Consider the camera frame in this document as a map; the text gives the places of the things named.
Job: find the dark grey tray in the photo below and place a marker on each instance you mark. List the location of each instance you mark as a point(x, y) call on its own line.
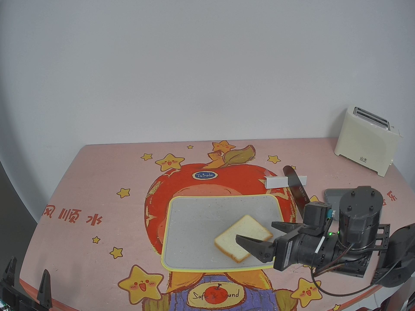
point(332, 198)

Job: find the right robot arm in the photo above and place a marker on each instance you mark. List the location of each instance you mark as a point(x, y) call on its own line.
point(360, 219)

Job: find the cream toaster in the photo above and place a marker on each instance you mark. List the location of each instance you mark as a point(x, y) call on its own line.
point(363, 141)

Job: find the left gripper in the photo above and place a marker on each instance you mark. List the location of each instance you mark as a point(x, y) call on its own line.
point(22, 300)

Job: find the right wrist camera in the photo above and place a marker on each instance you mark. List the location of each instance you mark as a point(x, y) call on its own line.
point(316, 215)

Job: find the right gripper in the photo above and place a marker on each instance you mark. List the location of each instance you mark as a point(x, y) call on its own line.
point(304, 248)

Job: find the slice of bread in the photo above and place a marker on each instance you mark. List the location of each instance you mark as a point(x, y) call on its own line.
point(240, 235)

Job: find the white knife rest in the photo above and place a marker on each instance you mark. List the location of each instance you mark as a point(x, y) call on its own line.
point(275, 182)

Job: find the cutting board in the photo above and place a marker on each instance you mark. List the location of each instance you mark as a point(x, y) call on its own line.
point(194, 232)

